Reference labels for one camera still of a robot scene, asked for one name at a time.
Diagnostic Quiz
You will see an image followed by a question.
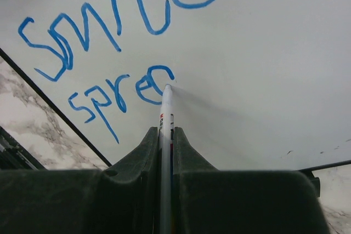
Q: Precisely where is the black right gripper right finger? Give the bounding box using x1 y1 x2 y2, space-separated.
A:
173 127 330 233

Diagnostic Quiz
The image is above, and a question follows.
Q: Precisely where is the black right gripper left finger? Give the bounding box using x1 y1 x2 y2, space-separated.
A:
1 127 158 233

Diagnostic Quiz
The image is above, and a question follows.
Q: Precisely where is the white marker pen blue cap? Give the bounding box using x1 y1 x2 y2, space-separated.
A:
158 84 173 233

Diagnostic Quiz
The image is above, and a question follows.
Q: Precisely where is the white whiteboard with black rim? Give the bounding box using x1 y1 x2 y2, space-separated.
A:
1 0 350 170

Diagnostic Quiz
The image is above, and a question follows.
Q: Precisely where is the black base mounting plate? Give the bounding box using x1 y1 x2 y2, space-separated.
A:
1 127 43 170

